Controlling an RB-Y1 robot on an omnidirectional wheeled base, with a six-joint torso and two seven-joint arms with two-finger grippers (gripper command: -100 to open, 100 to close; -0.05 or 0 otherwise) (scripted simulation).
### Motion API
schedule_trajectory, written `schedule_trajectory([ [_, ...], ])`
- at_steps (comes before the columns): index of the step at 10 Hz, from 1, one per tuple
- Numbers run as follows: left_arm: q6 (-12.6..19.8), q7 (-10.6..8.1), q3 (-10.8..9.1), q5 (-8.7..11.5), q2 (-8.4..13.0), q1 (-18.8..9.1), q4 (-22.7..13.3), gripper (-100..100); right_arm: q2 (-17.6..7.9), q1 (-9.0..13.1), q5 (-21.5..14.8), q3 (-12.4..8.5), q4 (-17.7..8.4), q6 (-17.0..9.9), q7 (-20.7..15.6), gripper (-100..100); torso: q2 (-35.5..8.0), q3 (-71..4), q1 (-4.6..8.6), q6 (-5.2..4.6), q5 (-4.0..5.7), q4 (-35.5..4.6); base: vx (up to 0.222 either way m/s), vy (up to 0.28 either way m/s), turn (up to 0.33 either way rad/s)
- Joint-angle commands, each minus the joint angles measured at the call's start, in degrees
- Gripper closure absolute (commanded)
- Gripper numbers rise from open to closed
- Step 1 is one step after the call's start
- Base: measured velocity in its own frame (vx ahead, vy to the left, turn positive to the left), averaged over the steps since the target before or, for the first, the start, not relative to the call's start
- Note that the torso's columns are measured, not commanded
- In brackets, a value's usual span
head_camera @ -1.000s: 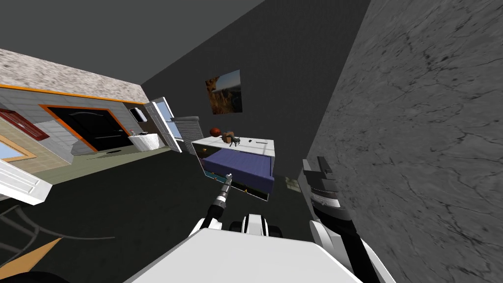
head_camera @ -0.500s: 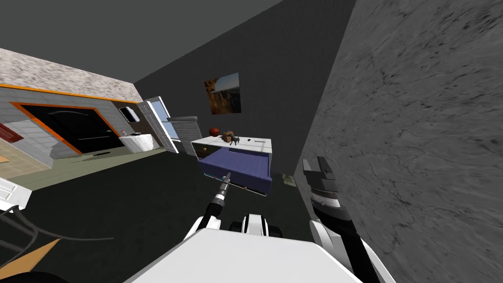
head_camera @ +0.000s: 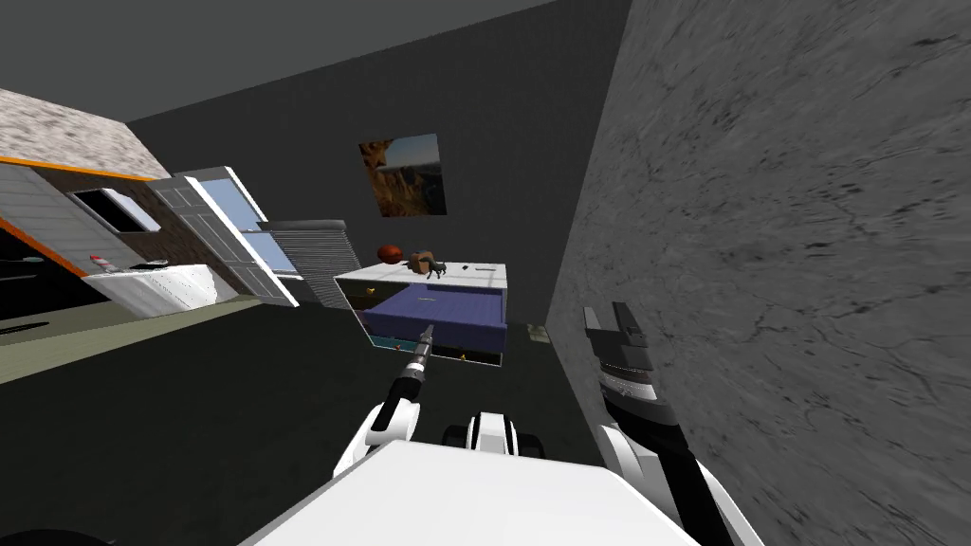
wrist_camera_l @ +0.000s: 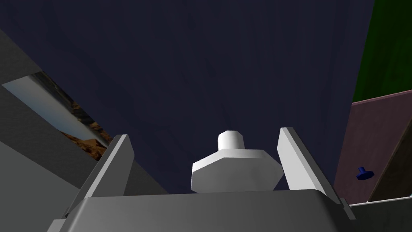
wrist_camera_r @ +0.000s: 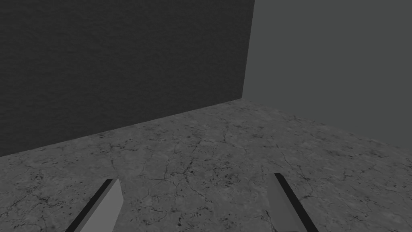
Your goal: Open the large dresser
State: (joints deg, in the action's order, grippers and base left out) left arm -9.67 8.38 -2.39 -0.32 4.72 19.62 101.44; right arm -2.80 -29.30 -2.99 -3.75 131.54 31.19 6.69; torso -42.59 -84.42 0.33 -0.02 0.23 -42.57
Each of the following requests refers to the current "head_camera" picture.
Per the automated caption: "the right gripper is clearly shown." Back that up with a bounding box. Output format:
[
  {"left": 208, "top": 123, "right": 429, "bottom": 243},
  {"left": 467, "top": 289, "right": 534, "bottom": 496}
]
[{"left": 583, "top": 301, "right": 654, "bottom": 376}]

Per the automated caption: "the grey slatted radiator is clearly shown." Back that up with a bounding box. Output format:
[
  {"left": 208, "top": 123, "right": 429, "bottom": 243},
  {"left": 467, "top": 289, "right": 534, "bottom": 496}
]
[{"left": 257, "top": 219, "right": 363, "bottom": 311}]

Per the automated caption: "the white-topped blue cabinet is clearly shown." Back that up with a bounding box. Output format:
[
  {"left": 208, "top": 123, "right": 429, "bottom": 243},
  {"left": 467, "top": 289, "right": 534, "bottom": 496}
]
[{"left": 333, "top": 244, "right": 509, "bottom": 369}]

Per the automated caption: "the canyon picture on wall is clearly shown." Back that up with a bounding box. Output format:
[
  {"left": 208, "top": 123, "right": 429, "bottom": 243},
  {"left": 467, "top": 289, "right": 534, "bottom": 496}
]
[{"left": 358, "top": 134, "right": 449, "bottom": 219}]

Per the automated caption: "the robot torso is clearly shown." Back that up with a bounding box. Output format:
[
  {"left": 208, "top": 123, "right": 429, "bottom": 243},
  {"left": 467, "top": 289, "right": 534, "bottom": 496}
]
[{"left": 238, "top": 411, "right": 704, "bottom": 546}]

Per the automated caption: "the white-framed window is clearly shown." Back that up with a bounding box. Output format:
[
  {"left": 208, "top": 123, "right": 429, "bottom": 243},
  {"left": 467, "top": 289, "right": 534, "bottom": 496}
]
[{"left": 184, "top": 166, "right": 302, "bottom": 282}]

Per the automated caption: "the dark window in brick wall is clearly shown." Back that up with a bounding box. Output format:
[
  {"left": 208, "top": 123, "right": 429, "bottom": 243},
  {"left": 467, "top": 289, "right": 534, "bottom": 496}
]
[{"left": 67, "top": 187, "right": 163, "bottom": 235}]

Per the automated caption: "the white counter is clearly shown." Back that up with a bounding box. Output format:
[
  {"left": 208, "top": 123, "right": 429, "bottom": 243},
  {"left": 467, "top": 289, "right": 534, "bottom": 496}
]
[{"left": 82, "top": 254, "right": 220, "bottom": 319}]

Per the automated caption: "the grey panelled door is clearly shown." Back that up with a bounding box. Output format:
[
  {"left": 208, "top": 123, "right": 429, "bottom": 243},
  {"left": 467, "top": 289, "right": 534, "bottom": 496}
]
[{"left": 147, "top": 175, "right": 301, "bottom": 309}]

